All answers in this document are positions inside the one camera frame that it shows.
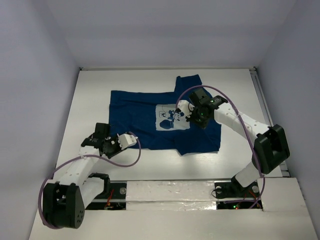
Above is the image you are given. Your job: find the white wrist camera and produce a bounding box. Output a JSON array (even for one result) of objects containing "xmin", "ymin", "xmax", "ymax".
[
  {"xmin": 117, "ymin": 133, "xmax": 137, "ymax": 150},
  {"xmin": 176, "ymin": 100, "xmax": 195, "ymax": 118}
]

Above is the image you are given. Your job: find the silver foil covered panel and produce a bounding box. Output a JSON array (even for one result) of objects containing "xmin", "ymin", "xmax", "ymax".
[{"xmin": 125, "ymin": 180, "xmax": 217, "ymax": 211}]

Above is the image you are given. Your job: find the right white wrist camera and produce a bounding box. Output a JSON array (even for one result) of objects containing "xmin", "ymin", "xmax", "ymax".
[{"xmin": 176, "ymin": 100, "xmax": 195, "ymax": 118}]

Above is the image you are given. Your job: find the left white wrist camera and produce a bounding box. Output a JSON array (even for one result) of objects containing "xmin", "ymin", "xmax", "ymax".
[{"xmin": 117, "ymin": 133, "xmax": 137, "ymax": 150}]

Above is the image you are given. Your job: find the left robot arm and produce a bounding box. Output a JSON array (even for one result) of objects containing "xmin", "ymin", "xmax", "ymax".
[{"xmin": 39, "ymin": 123, "xmax": 137, "ymax": 229}]

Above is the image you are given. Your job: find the right aluminium rail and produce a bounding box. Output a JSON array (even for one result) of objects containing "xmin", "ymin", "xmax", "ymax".
[{"xmin": 249, "ymin": 67, "xmax": 291, "ymax": 178}]

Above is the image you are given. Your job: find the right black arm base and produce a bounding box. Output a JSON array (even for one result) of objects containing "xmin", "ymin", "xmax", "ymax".
[{"xmin": 211, "ymin": 181, "xmax": 263, "ymax": 210}]

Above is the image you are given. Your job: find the blue printed t-shirt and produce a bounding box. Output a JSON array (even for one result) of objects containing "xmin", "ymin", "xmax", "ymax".
[{"xmin": 109, "ymin": 75, "xmax": 221, "ymax": 156}]

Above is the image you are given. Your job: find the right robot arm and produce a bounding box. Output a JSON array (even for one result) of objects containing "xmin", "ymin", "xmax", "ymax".
[{"xmin": 187, "ymin": 88, "xmax": 290, "ymax": 198}]

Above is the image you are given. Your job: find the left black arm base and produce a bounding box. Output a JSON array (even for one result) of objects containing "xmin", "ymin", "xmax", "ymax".
[{"xmin": 86, "ymin": 181, "xmax": 127, "ymax": 211}]

